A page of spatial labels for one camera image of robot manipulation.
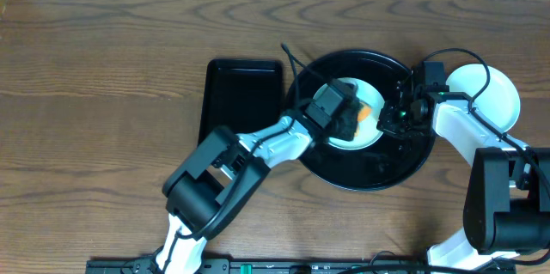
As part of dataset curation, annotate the green and yellow sponge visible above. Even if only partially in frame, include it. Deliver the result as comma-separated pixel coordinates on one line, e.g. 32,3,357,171
354,102,372,137

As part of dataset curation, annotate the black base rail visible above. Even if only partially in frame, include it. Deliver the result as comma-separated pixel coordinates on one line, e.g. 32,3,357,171
84,257,431,274

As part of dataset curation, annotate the black rectangular tray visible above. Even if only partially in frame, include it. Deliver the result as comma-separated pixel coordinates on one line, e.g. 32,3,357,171
198,58,284,143

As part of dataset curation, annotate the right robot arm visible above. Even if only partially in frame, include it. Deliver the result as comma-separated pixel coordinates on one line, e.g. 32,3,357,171
378,81,549,271

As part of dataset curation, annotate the black round tray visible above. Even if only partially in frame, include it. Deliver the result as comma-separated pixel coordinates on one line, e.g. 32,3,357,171
300,50,435,191

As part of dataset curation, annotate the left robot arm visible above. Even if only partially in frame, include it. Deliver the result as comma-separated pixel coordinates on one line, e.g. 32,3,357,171
153,94,372,273

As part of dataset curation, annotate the light blue plate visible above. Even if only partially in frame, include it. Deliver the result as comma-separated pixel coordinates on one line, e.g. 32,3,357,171
327,77,385,150
446,64,521,131

